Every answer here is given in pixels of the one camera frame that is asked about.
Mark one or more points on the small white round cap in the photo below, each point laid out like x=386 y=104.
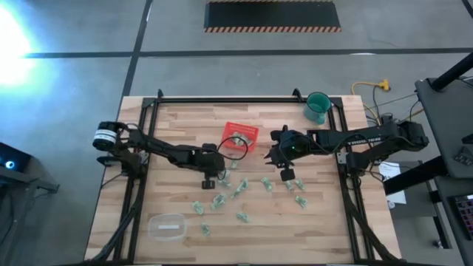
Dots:
x=391 y=205

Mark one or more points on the dark grey low desk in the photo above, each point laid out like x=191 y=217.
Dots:
x=443 y=184

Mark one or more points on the black desk crossbar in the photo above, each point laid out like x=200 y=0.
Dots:
x=414 y=176

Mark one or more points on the black caster wheel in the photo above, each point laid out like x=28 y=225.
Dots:
x=438 y=244

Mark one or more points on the black diagonal pole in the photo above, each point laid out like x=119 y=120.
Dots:
x=454 y=72

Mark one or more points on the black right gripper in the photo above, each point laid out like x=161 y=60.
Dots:
x=299 y=142

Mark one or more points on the black device with blue light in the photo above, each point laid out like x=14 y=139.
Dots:
x=18 y=157

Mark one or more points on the clear plastic food container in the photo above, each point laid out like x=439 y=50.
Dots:
x=168 y=227

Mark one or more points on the grey metal stand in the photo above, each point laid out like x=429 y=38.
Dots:
x=44 y=185

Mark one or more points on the black aluminium table frame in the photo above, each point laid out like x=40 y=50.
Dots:
x=240 y=99

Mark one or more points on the black power strip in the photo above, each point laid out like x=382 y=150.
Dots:
x=388 y=118

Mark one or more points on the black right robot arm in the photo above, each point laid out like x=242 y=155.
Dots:
x=332 y=138

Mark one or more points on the white green packet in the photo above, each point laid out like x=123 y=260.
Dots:
x=236 y=193
x=226 y=183
x=218 y=201
x=239 y=139
x=301 y=201
x=223 y=173
x=267 y=184
x=198 y=208
x=244 y=183
x=289 y=185
x=300 y=184
x=234 y=164
x=205 y=229
x=248 y=140
x=243 y=217

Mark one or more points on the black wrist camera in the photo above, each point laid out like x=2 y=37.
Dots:
x=288 y=174
x=208 y=184

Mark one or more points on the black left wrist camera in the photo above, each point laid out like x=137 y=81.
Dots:
x=208 y=184

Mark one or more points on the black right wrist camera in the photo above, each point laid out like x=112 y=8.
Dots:
x=288 y=174

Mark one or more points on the small black desk object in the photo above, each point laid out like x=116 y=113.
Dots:
x=468 y=138
x=463 y=156

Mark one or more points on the green plastic cup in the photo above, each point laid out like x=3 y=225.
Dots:
x=318 y=105

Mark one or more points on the black hazard striped floor mat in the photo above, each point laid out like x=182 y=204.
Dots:
x=271 y=14

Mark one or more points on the orange plastic basket bin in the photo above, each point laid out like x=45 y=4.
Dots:
x=231 y=133

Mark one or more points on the white paper sheet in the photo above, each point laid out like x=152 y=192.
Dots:
x=391 y=170

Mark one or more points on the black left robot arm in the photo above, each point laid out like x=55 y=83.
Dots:
x=173 y=153

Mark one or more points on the dark grey side desk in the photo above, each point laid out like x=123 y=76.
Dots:
x=443 y=122

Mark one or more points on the backlit computer keyboard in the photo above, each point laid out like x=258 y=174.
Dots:
x=465 y=216

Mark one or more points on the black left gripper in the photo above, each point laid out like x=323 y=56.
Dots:
x=210 y=164

